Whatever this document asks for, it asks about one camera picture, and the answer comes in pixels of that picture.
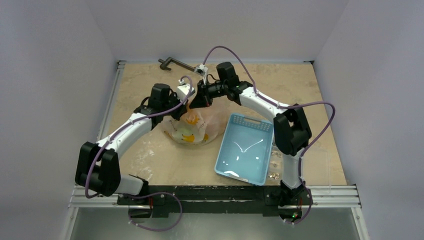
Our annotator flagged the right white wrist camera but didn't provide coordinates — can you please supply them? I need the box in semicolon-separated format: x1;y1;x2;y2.
193;64;208;85

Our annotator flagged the light blue plastic basket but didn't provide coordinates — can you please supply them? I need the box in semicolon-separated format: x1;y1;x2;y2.
214;113;274;186

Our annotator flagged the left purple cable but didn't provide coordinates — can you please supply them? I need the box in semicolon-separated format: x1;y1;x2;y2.
84;75;184;233

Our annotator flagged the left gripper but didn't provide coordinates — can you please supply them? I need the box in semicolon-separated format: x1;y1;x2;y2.
161;91;188;121

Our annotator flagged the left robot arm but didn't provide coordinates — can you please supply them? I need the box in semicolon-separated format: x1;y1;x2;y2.
75;82;195;205

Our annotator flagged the black metal crank handle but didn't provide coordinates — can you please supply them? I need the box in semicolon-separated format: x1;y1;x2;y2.
158;57;195;72

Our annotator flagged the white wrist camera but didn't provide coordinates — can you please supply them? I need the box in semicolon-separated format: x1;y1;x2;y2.
175;79;196;101
193;64;208;85

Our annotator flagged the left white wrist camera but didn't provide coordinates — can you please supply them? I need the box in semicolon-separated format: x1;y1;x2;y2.
175;79;196;101

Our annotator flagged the orange banana print plastic bag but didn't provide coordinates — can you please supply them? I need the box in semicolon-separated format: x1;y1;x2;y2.
159;98;230;146

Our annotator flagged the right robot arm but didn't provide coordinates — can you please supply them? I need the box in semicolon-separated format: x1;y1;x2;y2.
189;62;312;204

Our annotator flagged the clear plastic screw box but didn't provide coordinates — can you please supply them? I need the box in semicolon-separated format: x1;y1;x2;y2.
266;144;332;192

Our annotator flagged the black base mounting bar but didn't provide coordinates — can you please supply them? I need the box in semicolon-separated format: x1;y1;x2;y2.
117;183;314;221

